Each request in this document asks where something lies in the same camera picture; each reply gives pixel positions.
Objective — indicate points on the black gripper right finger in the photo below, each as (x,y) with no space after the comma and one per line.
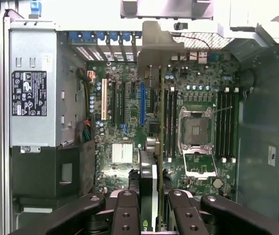
(188,215)

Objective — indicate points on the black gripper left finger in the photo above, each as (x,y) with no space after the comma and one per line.
(124,215)

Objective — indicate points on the round coin battery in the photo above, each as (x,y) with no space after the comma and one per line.
(218,182)

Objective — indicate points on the white chipset heatsink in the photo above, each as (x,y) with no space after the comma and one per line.
(122,153)

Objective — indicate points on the green motherboard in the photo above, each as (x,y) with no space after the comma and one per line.
(127,137)

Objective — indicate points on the CPU socket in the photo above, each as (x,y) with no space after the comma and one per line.
(195,127)

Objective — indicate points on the black plastic shroud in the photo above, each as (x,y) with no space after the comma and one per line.
(36,171)

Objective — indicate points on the black RAM slot bank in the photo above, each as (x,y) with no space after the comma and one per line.
(226,122)

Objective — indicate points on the blue expansion slot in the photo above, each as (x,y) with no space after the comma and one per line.
(142,105)

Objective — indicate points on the white expansion slot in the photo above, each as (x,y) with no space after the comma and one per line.
(104,100)

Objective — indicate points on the dark grey open PC case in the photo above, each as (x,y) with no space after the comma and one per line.
(259,122)

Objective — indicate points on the grey power supply with label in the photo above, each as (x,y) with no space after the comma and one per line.
(34,49)

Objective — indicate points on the blue case latch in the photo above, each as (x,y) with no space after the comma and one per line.
(35,7)

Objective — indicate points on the white case wall sticker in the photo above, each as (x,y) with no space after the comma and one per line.
(272,156)

